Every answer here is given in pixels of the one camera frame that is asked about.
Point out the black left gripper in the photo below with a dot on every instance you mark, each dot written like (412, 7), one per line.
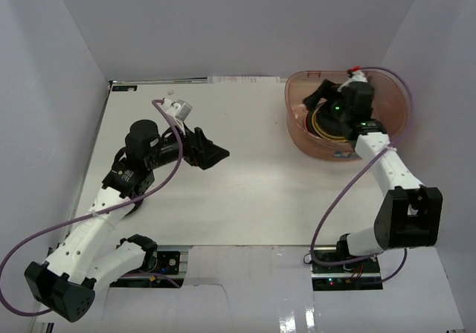
(193, 147)

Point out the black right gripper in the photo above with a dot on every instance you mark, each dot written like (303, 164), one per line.
(325, 90)

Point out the red and teal plate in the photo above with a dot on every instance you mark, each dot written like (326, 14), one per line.
(308, 122)

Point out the yellow patterned plate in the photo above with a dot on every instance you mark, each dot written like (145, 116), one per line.
(323, 134)

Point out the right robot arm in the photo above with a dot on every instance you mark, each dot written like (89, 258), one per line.
(410, 213)

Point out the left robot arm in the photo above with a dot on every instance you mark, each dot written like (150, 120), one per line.
(68, 280)

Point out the pink translucent plastic bin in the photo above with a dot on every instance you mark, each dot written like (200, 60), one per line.
(391, 106)

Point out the black label sticker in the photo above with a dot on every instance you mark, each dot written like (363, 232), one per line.
(123, 88)

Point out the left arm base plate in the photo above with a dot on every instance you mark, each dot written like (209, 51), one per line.
(166, 274)

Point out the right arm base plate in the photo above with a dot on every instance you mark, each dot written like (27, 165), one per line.
(360, 276)

